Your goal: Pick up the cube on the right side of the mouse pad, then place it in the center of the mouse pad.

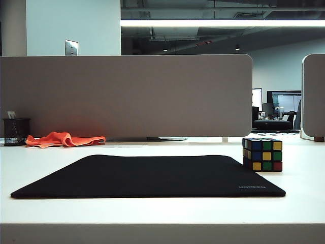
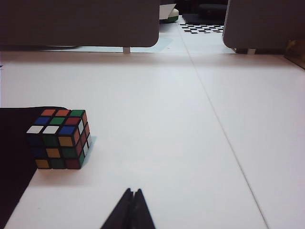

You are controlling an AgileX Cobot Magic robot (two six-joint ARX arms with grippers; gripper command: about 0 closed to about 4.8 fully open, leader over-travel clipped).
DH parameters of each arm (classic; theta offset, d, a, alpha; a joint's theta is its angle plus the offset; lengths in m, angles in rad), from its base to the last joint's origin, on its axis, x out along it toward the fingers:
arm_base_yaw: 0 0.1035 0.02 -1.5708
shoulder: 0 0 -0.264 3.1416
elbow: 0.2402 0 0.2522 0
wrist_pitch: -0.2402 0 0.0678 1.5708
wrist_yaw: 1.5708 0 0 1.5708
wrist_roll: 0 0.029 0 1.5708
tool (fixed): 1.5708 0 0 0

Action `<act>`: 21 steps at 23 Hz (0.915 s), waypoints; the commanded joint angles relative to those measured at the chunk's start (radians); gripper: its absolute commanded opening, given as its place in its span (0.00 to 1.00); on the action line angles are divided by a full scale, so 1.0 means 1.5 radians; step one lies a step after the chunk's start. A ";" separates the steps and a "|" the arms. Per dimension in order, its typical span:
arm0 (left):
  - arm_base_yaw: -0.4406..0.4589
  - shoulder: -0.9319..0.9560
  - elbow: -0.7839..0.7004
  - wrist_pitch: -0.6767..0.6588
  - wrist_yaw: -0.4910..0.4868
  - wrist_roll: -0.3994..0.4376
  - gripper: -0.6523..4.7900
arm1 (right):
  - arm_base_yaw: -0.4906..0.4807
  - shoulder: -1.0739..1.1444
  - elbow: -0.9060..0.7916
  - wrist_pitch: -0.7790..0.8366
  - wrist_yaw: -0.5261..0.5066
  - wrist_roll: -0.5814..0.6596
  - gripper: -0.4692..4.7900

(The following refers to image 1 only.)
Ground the multicolour Rubik's cube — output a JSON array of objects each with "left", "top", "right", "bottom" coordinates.
[{"left": 242, "top": 138, "right": 283, "bottom": 172}]

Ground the black UGREEN mouse pad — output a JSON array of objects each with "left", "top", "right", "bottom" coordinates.
[{"left": 10, "top": 154, "right": 286, "bottom": 199}]

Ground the dark flat monitor base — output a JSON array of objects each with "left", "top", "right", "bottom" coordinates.
[{"left": 106, "top": 136, "right": 187, "bottom": 142}]

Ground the wide grey desk divider panel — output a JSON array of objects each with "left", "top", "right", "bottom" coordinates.
[{"left": 0, "top": 53, "right": 254, "bottom": 138}]

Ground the white-framed computer monitor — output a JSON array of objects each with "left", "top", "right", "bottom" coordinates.
[{"left": 252, "top": 87, "right": 263, "bottom": 110}]

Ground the orange cloth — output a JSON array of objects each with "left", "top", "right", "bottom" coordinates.
[{"left": 25, "top": 131, "right": 106, "bottom": 148}]

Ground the black round cushion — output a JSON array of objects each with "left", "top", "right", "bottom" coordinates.
[{"left": 253, "top": 119, "right": 292, "bottom": 131}]

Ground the long white ceiling light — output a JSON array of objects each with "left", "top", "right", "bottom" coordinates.
[{"left": 120, "top": 19, "right": 325, "bottom": 27}]

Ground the black computer monitor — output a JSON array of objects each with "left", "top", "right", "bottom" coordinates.
[{"left": 266, "top": 89, "right": 302, "bottom": 114}]

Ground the black mesh pen holder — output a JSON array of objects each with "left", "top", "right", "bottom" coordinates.
[{"left": 3, "top": 117, "right": 31, "bottom": 146}]

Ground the narrow grey desk divider panel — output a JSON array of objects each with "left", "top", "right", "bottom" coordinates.
[{"left": 301, "top": 53, "right": 325, "bottom": 141}]

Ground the metal wall switch plate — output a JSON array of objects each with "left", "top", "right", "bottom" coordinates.
[{"left": 64, "top": 39, "right": 79, "bottom": 56}]

